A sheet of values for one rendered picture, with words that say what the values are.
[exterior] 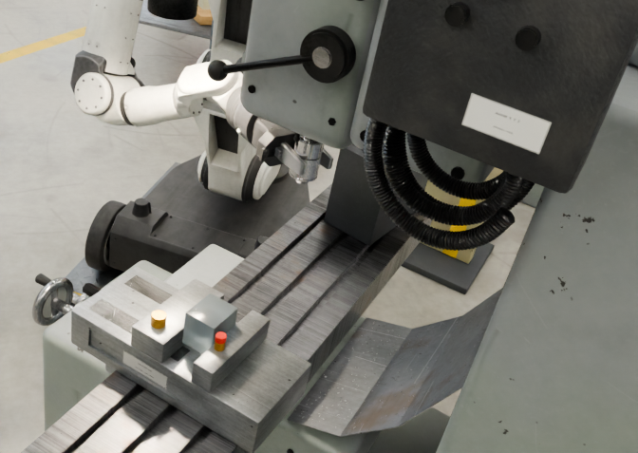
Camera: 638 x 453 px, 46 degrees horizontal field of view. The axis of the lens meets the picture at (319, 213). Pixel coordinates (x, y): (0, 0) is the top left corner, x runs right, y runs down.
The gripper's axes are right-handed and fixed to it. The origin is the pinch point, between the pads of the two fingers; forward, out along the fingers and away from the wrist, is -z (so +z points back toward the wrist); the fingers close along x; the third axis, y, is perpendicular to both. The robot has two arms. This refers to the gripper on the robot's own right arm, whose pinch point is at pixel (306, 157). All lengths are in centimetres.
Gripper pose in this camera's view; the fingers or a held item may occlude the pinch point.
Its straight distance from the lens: 120.6
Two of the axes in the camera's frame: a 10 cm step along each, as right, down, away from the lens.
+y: -1.9, 8.1, 5.5
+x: 7.8, -2.1, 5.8
